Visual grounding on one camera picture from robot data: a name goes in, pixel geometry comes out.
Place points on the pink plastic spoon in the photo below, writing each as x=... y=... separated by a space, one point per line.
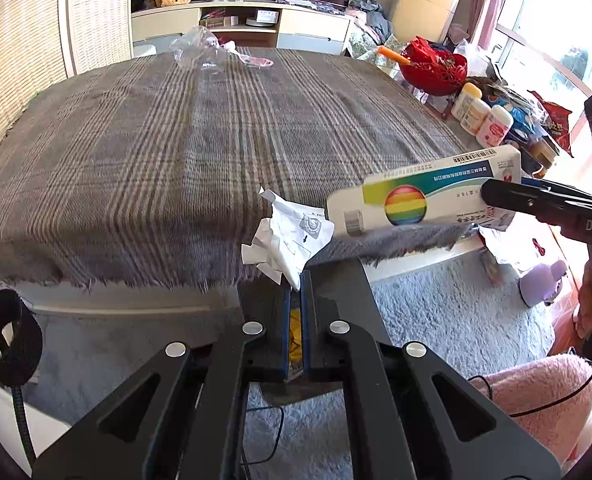
x=256 y=61

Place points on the green patterned cloth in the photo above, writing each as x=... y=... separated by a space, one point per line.
x=368 y=47

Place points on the pink fluffy cloth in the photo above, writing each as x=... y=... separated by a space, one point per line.
x=536 y=390

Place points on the lavender bottle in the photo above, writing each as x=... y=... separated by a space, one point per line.
x=543 y=285

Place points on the pile of dark clothes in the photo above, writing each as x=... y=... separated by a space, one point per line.
x=371 y=17

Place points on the white bottle with pink label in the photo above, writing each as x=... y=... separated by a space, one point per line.
x=493 y=127

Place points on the small printed packet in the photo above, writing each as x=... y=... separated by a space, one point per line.
x=491 y=267

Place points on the white bottle with yellow cap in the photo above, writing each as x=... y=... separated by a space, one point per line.
x=465 y=102

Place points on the red printed snack bag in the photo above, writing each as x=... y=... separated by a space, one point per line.
x=553 y=120

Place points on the long white medicine box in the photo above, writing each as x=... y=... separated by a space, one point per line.
x=426 y=195

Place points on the pink curtain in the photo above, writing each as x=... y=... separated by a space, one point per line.
x=493 y=0

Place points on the woven bamboo screen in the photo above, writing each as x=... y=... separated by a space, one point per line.
x=20 y=60

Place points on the black trash bin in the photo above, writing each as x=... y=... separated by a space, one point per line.
x=348 y=290

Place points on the white paper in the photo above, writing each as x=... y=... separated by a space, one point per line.
x=286 y=240

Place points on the orange stick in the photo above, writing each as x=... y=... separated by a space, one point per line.
x=393 y=55

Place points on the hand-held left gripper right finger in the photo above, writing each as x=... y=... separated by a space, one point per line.
x=307 y=305

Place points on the beige standing air conditioner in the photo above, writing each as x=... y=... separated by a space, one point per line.
x=426 y=0

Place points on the window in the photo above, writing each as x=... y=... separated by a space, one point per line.
x=561 y=15

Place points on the beige television cabinet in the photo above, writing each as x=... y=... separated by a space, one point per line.
x=316 y=30

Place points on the grey plaid blanket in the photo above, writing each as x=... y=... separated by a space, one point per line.
x=175 y=160

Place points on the red plastic basket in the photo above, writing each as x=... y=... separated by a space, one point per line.
x=436 y=75

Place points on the grey shaggy rug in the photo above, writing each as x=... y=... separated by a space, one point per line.
x=426 y=320

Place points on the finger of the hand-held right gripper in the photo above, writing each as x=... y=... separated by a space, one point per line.
x=526 y=201
x=576 y=196

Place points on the white plastic container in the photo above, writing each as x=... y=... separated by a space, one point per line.
x=144 y=51

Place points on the flat cardboard box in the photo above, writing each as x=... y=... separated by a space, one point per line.
x=223 y=22

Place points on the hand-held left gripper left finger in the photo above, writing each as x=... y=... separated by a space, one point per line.
x=286 y=305

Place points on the blue snack packet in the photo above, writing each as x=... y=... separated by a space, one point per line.
x=523 y=122

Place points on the clear plastic bag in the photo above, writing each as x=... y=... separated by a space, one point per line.
x=200 y=47

